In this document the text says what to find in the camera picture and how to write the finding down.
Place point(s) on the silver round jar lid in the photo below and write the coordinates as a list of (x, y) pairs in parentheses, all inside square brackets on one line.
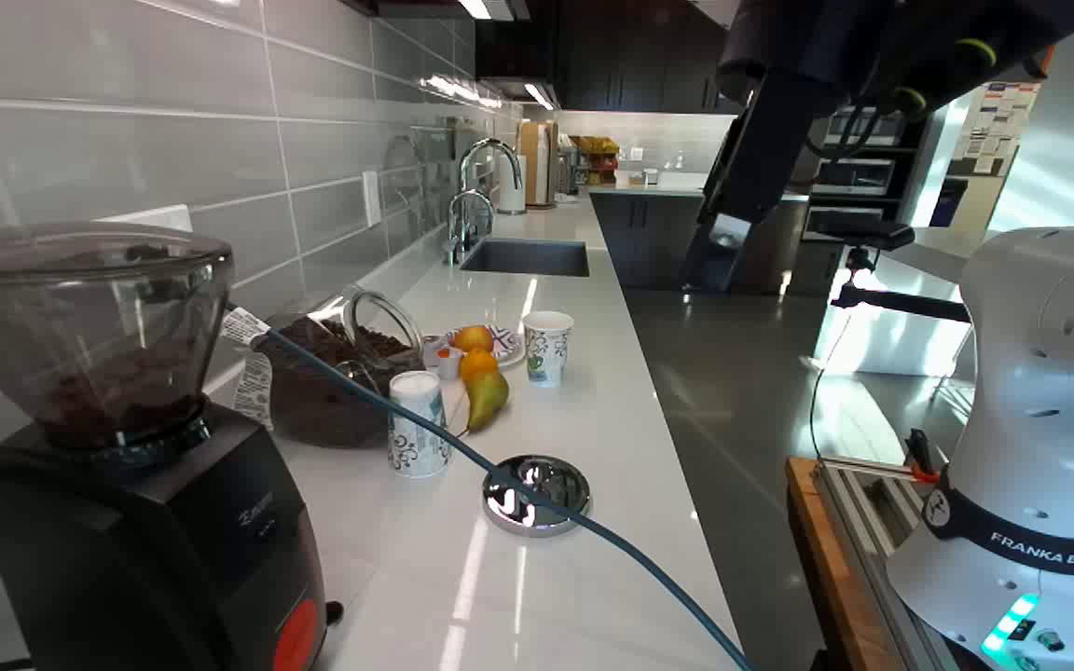
[(537, 494)]

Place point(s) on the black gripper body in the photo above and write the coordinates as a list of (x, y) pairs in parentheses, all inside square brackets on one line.
[(767, 137)]

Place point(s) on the orange fruit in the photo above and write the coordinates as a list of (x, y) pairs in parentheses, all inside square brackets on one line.
[(471, 337), (478, 368)]

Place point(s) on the upside-down patterned paper cup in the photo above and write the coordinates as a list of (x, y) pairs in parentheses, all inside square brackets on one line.
[(418, 429)]

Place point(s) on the black coffee grinder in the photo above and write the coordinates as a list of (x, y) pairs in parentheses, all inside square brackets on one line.
[(140, 562)]

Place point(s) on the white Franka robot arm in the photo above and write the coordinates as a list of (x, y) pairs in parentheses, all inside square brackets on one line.
[(1045, 411)]

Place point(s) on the refrigerator with paper notices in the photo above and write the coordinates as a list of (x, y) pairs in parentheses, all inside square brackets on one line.
[(997, 125)]

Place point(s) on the striped paper plate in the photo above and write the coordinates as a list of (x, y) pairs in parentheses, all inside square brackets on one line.
[(509, 347)]

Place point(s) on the black metal stand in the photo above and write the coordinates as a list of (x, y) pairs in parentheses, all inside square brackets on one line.
[(868, 234)]

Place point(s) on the white wall outlet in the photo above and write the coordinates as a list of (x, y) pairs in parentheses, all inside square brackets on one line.
[(372, 199)]

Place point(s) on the green pear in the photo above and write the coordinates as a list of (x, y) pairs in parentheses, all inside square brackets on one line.
[(485, 397)]

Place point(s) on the yellow fruit bunch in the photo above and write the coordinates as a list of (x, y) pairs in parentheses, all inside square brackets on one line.
[(595, 153)]

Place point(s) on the glass jar of coffee beans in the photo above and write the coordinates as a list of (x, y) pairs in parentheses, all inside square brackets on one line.
[(326, 397)]

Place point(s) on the undermount kitchen sink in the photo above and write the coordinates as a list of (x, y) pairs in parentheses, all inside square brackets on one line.
[(525, 258)]

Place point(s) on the tall metal canister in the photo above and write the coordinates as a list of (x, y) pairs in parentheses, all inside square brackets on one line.
[(537, 161)]

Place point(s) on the chrome kitchen faucet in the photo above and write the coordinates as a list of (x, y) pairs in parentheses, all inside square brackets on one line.
[(474, 199)]

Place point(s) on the wooden robot cart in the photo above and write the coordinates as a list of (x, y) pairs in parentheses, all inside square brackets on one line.
[(829, 573)]

